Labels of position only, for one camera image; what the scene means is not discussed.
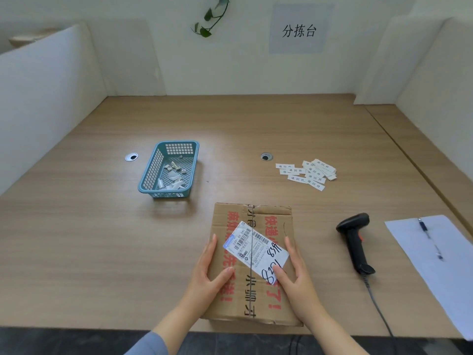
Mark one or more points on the grey wall sign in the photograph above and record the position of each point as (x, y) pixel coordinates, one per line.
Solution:
(301, 29)

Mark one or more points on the person's right forearm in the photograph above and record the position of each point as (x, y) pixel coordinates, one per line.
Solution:
(334, 334)

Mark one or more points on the pile of white label slips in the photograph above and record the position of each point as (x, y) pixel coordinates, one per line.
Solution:
(315, 172)

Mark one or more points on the person's right thumb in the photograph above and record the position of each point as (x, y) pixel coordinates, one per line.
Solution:
(283, 282)

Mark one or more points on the black handheld barcode scanner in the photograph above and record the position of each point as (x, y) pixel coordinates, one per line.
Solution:
(355, 240)

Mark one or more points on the blue plastic basket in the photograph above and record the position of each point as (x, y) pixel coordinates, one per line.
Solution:
(152, 170)

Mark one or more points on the green hanging vine plant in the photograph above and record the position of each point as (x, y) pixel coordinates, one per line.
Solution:
(210, 16)

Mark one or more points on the brown cardboard parcel box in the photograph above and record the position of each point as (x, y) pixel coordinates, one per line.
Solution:
(236, 214)

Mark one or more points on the white partition panel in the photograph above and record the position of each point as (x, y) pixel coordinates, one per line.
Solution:
(391, 62)
(44, 103)
(439, 92)

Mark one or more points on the person's left hand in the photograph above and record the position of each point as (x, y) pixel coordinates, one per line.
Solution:
(201, 288)

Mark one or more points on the heap of white paper scraps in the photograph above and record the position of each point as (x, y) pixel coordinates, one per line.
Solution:
(173, 178)

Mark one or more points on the person's left thumb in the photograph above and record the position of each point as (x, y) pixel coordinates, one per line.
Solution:
(223, 278)

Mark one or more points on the white paper sheet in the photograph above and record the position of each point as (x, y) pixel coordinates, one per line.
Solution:
(439, 269)

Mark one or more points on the person's right hand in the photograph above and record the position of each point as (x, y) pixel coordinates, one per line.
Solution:
(301, 292)

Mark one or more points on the blue ballpoint pen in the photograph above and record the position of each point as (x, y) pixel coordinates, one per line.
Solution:
(428, 236)

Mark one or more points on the person's left forearm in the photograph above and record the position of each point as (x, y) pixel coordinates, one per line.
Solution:
(166, 330)

